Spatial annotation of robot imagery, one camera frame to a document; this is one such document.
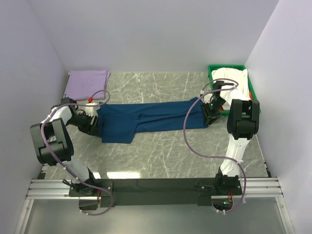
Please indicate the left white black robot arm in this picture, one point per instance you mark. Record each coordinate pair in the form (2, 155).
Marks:
(53, 145)

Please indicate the aluminium rail frame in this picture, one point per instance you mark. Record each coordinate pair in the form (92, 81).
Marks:
(157, 206)

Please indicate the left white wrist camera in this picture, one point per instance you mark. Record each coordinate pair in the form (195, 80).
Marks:
(91, 109)

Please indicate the orange garment in bin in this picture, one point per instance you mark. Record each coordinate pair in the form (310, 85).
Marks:
(251, 93)

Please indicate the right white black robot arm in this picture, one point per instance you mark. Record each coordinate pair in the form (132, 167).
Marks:
(242, 125)

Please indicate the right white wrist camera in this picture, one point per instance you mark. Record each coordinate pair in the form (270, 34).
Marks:
(207, 98)

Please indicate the folded lavender t shirt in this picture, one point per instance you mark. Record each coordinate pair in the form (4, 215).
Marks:
(81, 85)

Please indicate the blue t shirt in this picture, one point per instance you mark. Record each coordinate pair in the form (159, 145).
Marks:
(118, 123)

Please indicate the black base beam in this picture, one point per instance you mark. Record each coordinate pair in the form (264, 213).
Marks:
(160, 191)

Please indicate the white t shirt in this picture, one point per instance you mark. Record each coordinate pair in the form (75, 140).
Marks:
(241, 77)

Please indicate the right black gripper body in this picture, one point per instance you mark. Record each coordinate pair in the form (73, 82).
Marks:
(211, 109)

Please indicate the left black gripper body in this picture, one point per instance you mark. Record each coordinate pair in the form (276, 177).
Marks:
(83, 122)

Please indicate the green plastic bin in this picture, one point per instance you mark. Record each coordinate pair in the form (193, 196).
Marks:
(254, 97)

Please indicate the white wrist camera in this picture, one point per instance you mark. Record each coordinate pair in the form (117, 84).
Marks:
(91, 109)
(207, 98)

